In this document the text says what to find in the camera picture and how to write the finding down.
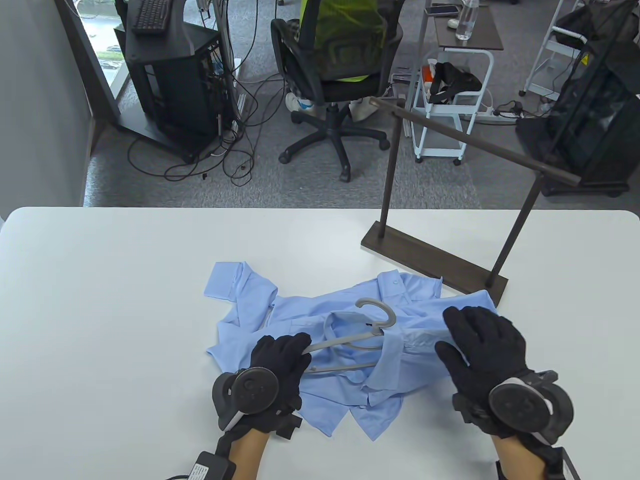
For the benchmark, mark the white rolling cart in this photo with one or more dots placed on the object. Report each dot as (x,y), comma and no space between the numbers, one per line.
(440,135)

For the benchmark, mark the dark brown clothes rack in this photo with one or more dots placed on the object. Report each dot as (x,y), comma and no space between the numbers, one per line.
(425,255)

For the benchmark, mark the grey plastic hanger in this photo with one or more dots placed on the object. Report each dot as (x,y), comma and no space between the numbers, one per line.
(350,340)

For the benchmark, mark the grey handheld controller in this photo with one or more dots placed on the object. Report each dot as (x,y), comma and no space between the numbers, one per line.
(252,390)
(517,404)

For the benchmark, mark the person's right hand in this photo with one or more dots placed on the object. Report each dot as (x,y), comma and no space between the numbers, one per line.
(485,345)

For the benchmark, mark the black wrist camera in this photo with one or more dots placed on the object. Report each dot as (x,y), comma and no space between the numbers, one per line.
(287,427)
(467,412)

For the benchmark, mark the light blue long-sleeve shirt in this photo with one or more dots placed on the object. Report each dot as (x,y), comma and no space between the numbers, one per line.
(340,400)

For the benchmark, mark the white metal step frame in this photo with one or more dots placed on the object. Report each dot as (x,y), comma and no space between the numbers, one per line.
(555,45)

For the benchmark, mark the black keyboard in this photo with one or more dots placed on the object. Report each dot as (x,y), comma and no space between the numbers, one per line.
(150,15)

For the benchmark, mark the dark smartphone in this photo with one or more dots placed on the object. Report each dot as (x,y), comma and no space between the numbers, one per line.
(442,9)

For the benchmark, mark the black office chair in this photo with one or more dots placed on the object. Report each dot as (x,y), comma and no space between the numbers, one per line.
(345,90)

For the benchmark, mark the person's left forearm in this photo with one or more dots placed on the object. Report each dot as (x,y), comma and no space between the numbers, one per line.
(250,450)

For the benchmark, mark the dark window frame post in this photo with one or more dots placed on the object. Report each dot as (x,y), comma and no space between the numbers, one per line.
(90,60)

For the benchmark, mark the black computer stand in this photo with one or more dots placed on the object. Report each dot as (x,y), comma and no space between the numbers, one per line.
(175,75)

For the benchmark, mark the white power strip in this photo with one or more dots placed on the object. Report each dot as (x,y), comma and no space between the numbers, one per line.
(500,116)

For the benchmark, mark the person's left hand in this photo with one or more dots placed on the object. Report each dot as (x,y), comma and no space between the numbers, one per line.
(282,355)

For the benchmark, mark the clear water bottle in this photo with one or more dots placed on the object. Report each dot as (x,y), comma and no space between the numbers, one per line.
(466,20)

